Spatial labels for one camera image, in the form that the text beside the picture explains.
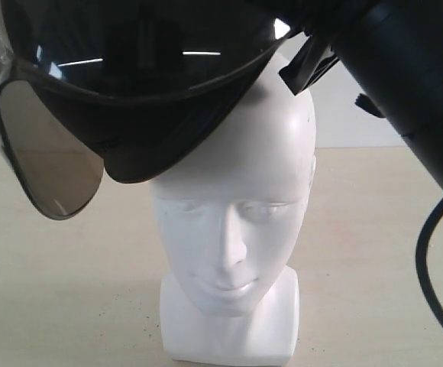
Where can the white mannequin head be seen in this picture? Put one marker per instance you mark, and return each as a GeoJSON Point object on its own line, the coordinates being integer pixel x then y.
{"type": "Point", "coordinates": [229, 217]}

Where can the black helmet with tinted visor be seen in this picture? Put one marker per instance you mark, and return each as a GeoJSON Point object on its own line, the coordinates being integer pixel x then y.
{"type": "Point", "coordinates": [124, 89]}

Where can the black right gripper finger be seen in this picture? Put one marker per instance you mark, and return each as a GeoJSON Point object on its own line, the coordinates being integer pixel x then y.
{"type": "Point", "coordinates": [313, 60]}
{"type": "Point", "coordinates": [365, 103]}

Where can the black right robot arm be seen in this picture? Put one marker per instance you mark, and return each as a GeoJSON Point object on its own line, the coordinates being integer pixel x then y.
{"type": "Point", "coordinates": [393, 50]}

